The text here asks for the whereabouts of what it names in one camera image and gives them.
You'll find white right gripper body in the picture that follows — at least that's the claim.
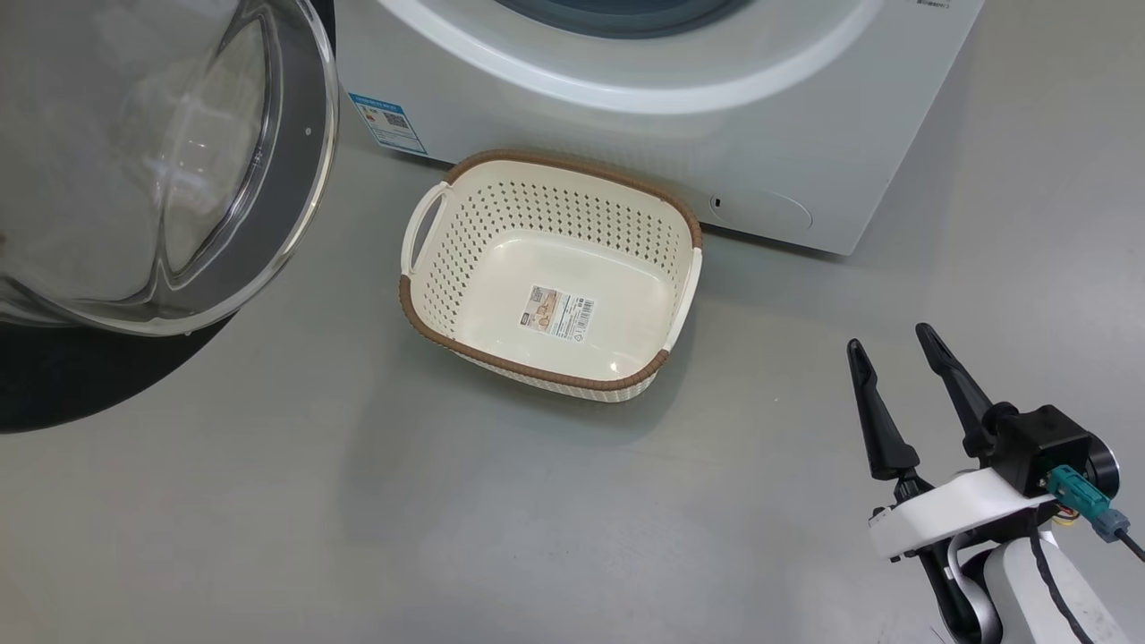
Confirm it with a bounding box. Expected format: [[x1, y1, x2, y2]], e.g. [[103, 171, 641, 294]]
[[868, 468, 1056, 563]]

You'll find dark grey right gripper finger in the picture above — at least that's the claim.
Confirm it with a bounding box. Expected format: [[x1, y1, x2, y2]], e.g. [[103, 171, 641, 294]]
[[846, 338, 922, 481], [914, 322, 996, 457]]

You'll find round glass washing machine door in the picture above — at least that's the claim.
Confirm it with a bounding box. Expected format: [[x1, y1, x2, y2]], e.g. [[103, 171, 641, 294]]
[[0, 0, 341, 435]]

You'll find white front-load washing machine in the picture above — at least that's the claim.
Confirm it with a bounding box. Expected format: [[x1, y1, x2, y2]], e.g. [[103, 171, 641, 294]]
[[333, 0, 987, 258]]

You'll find basket barcode label sticker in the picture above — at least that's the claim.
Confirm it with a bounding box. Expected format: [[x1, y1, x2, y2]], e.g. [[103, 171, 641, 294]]
[[523, 284, 598, 343]]

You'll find cream perforated laundry basket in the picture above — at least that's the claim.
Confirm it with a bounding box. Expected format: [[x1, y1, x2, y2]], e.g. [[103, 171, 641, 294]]
[[398, 149, 704, 403]]

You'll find round drain filter cover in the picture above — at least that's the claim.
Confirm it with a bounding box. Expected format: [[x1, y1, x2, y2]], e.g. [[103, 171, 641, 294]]
[[709, 186, 815, 235]]

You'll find blue energy label sticker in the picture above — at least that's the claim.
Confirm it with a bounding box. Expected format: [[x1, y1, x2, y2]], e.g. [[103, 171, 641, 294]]
[[349, 89, 428, 157]]

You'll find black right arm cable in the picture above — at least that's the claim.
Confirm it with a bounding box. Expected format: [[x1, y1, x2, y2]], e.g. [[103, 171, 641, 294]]
[[1029, 528, 1097, 644]]

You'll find teal right camera cable plug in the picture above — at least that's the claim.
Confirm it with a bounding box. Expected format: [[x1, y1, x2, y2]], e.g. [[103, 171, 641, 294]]
[[1045, 463, 1145, 560]]

